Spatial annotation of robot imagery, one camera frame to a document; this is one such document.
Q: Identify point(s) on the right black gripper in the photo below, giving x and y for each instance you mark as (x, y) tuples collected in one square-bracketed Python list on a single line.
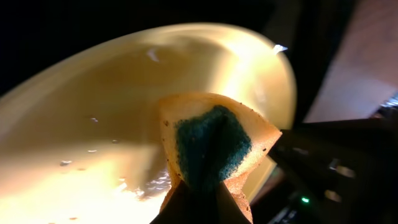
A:
[(333, 172)]

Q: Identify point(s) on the yellow green sponge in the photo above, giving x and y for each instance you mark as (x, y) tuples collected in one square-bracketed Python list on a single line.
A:
[(209, 139)]

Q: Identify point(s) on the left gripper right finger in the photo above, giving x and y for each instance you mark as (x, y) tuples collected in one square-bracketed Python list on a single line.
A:
[(228, 210)]

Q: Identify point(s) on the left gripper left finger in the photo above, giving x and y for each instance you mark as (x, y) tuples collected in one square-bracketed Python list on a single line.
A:
[(187, 206)]

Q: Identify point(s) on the yellow plate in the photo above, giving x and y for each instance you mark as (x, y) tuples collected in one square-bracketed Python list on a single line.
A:
[(80, 140)]

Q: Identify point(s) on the black round tray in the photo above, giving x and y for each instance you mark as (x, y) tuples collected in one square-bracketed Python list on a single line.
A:
[(36, 34)]

